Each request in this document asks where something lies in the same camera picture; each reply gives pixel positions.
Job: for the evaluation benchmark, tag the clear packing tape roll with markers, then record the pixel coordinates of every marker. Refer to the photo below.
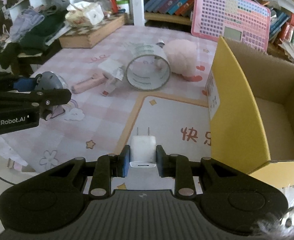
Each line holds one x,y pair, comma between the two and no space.
148,67

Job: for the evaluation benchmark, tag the pink keyboard learning board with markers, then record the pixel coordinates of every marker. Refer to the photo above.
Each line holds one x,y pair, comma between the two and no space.
241,20

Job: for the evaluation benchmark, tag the pink stick handheld device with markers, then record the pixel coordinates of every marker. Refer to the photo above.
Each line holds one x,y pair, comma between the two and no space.
95,80

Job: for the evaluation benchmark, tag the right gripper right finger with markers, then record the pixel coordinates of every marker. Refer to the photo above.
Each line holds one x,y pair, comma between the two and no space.
177,167

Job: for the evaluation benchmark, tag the yellow cardboard box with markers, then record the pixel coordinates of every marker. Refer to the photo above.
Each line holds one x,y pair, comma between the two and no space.
251,108

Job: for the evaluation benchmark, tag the wooden checkered chess box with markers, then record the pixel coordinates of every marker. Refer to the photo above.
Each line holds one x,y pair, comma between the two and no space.
88,37

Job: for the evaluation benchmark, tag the pink fluffy plush ball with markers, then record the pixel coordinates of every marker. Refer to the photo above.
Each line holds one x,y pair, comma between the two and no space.
181,55

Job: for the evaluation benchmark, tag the white tissue pack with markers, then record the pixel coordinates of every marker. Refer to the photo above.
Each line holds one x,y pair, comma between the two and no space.
84,14

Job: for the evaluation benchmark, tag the pile of dark clothes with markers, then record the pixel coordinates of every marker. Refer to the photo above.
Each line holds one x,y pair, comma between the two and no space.
31,31

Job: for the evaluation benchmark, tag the red dictionary books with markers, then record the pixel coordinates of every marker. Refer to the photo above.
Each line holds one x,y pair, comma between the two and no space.
286,32

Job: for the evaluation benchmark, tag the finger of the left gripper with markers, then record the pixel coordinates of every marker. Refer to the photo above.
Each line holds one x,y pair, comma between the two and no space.
27,84
47,98

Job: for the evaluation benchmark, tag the white USB charger plug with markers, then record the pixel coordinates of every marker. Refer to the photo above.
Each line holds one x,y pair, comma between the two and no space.
143,151

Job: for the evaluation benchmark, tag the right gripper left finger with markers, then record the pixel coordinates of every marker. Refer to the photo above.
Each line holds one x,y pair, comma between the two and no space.
107,167

